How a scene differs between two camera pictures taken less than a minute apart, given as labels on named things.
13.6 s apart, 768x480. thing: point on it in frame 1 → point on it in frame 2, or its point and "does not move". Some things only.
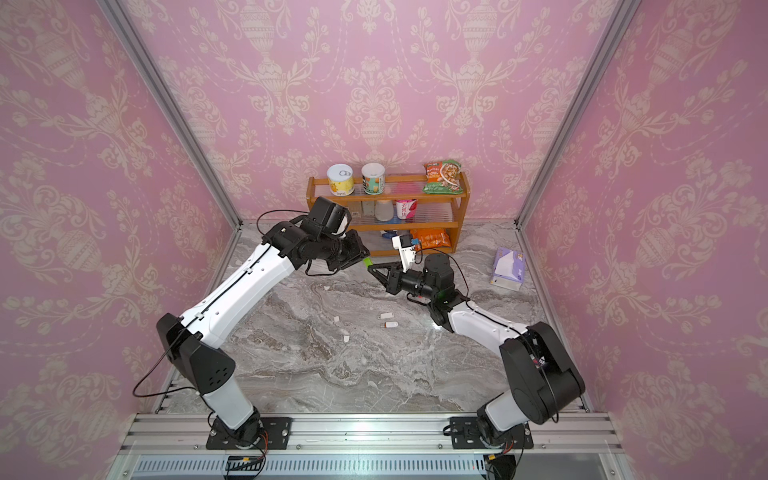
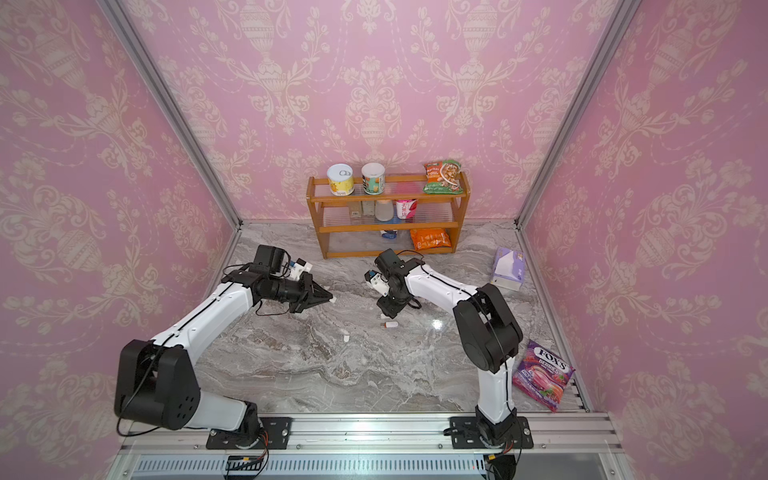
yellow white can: [341, 179] does not move
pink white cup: [406, 208] does not move
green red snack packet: [443, 178] does not move
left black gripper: [358, 254] → [307, 290]
